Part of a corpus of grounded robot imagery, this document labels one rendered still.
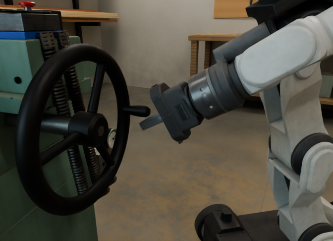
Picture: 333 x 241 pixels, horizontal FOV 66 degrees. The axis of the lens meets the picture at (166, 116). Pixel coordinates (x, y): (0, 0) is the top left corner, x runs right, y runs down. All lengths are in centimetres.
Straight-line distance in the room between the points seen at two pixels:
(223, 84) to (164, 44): 351
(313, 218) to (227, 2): 297
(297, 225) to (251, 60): 71
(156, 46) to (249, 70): 361
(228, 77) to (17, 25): 35
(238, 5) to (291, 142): 289
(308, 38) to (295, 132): 43
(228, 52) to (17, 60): 35
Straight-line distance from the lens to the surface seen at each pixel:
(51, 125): 50
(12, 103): 50
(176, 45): 385
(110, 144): 78
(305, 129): 82
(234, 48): 46
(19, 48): 48
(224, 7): 360
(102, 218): 152
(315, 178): 85
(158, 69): 402
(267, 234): 123
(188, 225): 145
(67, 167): 74
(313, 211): 102
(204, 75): 45
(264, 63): 41
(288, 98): 72
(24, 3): 60
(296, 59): 41
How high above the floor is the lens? 98
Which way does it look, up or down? 20 degrees down
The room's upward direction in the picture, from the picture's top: straight up
